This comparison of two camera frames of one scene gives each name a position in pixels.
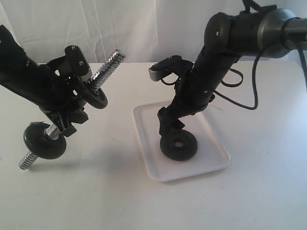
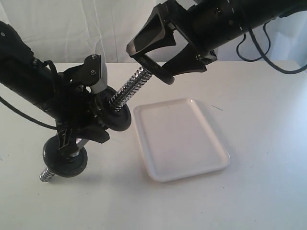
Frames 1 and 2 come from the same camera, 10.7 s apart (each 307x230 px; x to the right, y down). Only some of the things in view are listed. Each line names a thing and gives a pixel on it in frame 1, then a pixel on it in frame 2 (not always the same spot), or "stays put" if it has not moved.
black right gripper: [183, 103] -> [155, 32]
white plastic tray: [211, 153] stays put
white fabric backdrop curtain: [145, 30] stays put
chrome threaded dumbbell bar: [53, 131] -> [126, 89]
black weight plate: [178, 145] -> [156, 69]
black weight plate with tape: [41, 146] -> [60, 164]
